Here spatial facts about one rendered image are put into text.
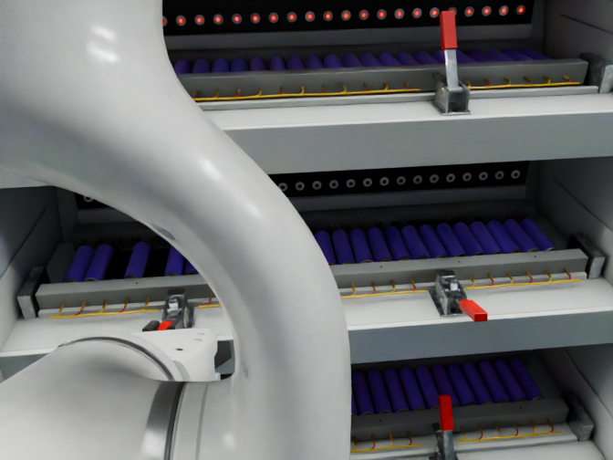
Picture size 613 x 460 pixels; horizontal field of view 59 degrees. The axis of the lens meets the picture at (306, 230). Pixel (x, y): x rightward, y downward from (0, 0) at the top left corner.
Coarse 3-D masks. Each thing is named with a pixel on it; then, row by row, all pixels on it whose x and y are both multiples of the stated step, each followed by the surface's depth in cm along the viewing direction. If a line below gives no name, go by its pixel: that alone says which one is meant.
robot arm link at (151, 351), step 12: (84, 336) 28; (96, 336) 28; (108, 336) 28; (120, 336) 28; (132, 336) 29; (132, 348) 27; (144, 348) 28; (156, 348) 29; (156, 360) 27; (168, 360) 29; (168, 372) 27
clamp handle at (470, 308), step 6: (450, 282) 52; (456, 282) 52; (450, 288) 53; (456, 288) 53; (450, 294) 52; (456, 294) 52; (456, 300) 50; (462, 300) 49; (468, 300) 49; (462, 306) 49; (468, 306) 48; (474, 306) 48; (468, 312) 47; (474, 312) 46; (480, 312) 46; (486, 312) 46; (474, 318) 46; (480, 318) 46; (486, 318) 46
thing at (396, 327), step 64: (384, 192) 67; (448, 192) 67; (512, 192) 68; (64, 256) 62; (0, 320) 50; (64, 320) 53; (128, 320) 53; (384, 320) 52; (448, 320) 52; (512, 320) 53; (576, 320) 54
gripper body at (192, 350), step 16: (144, 336) 36; (160, 336) 36; (176, 336) 36; (192, 336) 36; (208, 336) 37; (176, 352) 32; (192, 352) 32; (208, 352) 35; (192, 368) 31; (208, 368) 34
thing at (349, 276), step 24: (360, 264) 56; (384, 264) 56; (408, 264) 56; (432, 264) 56; (456, 264) 56; (480, 264) 56; (504, 264) 56; (528, 264) 57; (552, 264) 57; (576, 264) 57; (48, 288) 53; (72, 288) 53; (96, 288) 53; (120, 288) 53; (144, 288) 53; (168, 288) 54; (192, 288) 54; (120, 312) 53
